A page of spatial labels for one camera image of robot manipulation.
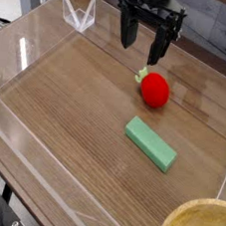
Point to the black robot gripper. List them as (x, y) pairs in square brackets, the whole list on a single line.
[(155, 13)]

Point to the red plush fruit green stem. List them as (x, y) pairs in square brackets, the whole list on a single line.
[(154, 88)]

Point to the green rectangular foam block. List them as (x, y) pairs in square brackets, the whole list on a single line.
[(160, 153)]

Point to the clear acrylic corner bracket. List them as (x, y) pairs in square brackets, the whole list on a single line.
[(79, 19)]

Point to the clear acrylic tray enclosure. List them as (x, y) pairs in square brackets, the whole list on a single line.
[(65, 99)]

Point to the black metal clamp bracket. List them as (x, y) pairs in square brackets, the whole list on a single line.
[(10, 218)]

